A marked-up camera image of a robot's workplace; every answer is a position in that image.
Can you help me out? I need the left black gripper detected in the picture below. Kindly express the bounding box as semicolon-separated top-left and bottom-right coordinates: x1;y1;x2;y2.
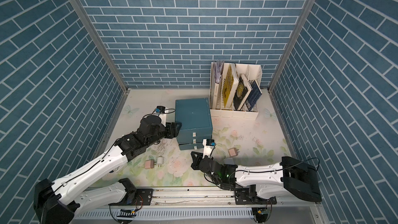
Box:
145;121;183;148

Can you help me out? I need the white plug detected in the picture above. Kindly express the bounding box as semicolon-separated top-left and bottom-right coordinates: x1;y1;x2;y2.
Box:
156;157;164;167

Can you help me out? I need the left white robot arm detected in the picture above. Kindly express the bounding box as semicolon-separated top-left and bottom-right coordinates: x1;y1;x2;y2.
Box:
33;114;182;224

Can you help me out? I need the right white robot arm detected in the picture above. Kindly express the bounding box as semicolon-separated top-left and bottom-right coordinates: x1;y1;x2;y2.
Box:
191;151;322;204

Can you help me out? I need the white file organizer rack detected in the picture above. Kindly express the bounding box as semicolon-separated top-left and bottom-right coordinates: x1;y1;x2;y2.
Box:
209;61;262;120

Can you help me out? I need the yellow book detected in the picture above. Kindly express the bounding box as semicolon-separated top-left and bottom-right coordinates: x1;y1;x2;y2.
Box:
221;63;239;109

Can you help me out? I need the white papers bundle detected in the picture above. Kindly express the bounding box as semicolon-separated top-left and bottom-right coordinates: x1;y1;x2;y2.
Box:
213;60;224;84

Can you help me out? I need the black book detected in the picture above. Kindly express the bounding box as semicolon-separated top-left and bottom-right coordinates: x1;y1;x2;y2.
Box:
233;74;252;111

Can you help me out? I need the blue book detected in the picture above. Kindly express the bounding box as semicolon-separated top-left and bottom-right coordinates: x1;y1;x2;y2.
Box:
245;80;262;112

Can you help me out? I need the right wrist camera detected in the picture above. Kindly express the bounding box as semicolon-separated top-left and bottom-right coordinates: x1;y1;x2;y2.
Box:
203;139;216;158

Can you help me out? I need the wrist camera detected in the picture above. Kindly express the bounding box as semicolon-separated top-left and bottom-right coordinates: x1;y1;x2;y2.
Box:
155;106;168;126
203;139;216;158

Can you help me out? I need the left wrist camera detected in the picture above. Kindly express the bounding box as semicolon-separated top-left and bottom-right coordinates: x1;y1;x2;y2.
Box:
155;106;168;126

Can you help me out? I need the metal rail base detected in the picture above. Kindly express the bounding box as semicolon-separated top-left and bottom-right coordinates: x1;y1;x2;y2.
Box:
73;187;327;224

